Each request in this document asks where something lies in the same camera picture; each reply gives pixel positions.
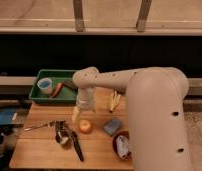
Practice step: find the orange carrot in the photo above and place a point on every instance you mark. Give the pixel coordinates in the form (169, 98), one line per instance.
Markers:
(56, 90)

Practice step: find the red bowl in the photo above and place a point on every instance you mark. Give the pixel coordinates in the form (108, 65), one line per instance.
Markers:
(125, 133)

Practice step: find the metal can opener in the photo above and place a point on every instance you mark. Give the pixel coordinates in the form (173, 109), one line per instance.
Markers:
(61, 134)

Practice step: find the yellow banana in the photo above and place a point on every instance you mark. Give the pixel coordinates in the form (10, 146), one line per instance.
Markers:
(114, 100)

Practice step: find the green plastic tray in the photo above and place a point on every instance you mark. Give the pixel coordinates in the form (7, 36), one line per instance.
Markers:
(53, 87)

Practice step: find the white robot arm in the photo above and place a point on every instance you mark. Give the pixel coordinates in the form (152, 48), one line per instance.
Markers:
(154, 105)

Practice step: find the dark brown block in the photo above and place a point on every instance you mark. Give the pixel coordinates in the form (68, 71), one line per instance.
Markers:
(70, 85)

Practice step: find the white crumpled cloth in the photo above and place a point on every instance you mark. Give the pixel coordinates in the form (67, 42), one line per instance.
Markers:
(123, 148)

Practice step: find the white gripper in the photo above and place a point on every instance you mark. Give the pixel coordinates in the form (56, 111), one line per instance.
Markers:
(84, 101)

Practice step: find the blue sponge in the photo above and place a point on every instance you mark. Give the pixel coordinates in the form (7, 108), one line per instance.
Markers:
(112, 126)

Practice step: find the blue box on left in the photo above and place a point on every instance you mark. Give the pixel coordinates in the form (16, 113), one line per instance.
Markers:
(7, 116)

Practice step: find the yellow orange apple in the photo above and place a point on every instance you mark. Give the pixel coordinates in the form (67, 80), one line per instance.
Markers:
(85, 126)

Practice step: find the light blue plastic cup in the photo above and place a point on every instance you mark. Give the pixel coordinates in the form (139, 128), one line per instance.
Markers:
(45, 85)

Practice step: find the black handled knife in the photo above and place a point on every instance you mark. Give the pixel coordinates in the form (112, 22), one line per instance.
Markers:
(77, 145)

